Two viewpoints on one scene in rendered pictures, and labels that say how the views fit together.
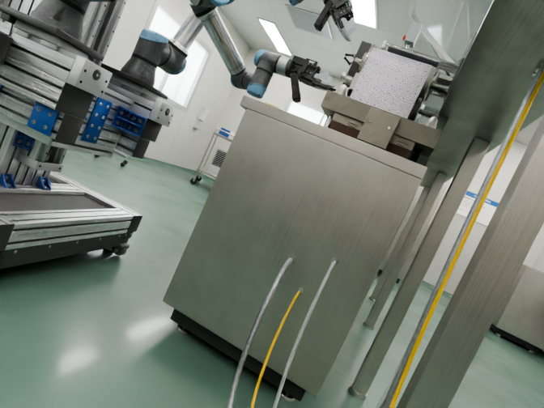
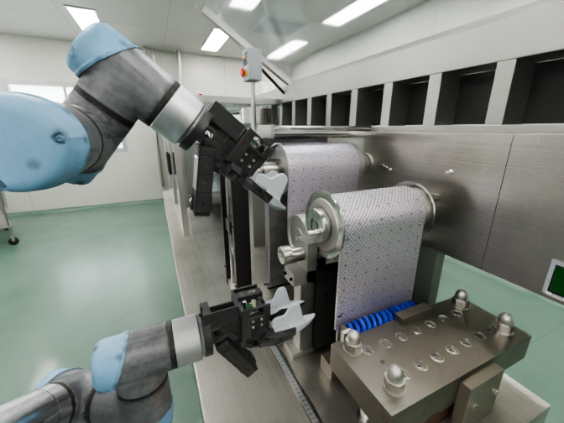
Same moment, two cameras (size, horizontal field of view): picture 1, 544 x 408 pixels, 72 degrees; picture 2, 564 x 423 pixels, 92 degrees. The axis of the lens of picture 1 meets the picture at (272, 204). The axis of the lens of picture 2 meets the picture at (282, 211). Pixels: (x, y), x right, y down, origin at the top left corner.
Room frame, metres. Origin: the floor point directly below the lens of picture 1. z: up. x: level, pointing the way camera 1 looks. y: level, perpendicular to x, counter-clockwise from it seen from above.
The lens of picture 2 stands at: (1.21, 0.31, 1.45)
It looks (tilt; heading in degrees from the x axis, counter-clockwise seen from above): 17 degrees down; 319
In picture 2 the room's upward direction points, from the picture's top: straight up
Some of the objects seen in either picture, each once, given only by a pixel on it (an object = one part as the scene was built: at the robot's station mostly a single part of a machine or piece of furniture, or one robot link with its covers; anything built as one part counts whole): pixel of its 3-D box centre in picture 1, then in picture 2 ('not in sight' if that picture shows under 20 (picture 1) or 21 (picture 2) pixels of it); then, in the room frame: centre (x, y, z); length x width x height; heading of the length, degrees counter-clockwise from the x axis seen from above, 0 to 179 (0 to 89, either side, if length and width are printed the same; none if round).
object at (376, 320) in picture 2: not in sight; (383, 317); (1.45, -0.22, 1.03); 0.21 x 0.04 x 0.03; 74
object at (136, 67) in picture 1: (141, 70); not in sight; (1.72, 0.79, 0.87); 0.15 x 0.15 x 0.10
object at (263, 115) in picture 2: not in sight; (255, 116); (2.23, -0.43, 1.50); 0.14 x 0.14 x 0.06
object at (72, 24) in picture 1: (61, 16); not in sight; (1.23, 0.87, 0.87); 0.15 x 0.15 x 0.10
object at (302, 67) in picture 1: (303, 71); (236, 321); (1.57, 0.11, 1.12); 0.12 x 0.08 x 0.09; 74
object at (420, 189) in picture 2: (430, 84); (408, 210); (1.50, -0.37, 1.25); 0.15 x 0.01 x 0.15; 164
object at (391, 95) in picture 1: (380, 100); (378, 281); (1.48, -0.22, 1.11); 0.23 x 0.01 x 0.18; 74
